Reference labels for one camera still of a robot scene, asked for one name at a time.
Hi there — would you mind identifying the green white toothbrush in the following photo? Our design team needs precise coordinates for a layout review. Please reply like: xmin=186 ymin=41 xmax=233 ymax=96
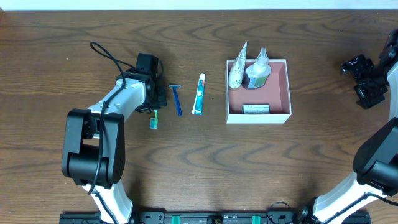
xmin=150 ymin=110 xmax=159 ymax=129

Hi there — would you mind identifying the teal white toothpaste tube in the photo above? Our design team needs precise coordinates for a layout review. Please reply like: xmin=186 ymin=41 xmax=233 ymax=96
xmin=192 ymin=73 xmax=206 ymax=115

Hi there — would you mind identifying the white floral lotion tube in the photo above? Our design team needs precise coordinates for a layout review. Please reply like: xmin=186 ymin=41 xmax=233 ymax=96
xmin=228 ymin=42 xmax=247 ymax=89

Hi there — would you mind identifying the green white soap bar box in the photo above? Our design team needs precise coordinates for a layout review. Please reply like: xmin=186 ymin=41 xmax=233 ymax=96
xmin=242 ymin=104 xmax=271 ymax=114

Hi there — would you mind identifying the clear pump soap bottle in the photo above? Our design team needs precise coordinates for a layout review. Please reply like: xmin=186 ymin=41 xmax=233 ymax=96
xmin=243 ymin=47 xmax=272 ymax=89

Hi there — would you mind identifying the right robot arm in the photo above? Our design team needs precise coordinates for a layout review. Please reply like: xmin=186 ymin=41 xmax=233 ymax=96
xmin=294 ymin=30 xmax=397 ymax=224

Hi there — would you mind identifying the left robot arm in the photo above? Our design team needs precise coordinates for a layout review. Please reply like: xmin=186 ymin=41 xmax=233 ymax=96
xmin=60 ymin=53 xmax=167 ymax=223

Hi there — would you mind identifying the blue disposable razor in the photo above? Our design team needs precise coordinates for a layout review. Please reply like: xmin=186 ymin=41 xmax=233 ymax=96
xmin=169 ymin=84 xmax=182 ymax=116

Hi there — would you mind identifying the white cardboard box pink interior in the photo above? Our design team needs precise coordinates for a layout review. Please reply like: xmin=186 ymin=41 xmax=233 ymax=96
xmin=226 ymin=59 xmax=292 ymax=124

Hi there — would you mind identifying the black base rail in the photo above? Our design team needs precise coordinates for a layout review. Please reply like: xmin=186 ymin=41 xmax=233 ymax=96
xmin=59 ymin=210 xmax=371 ymax=224

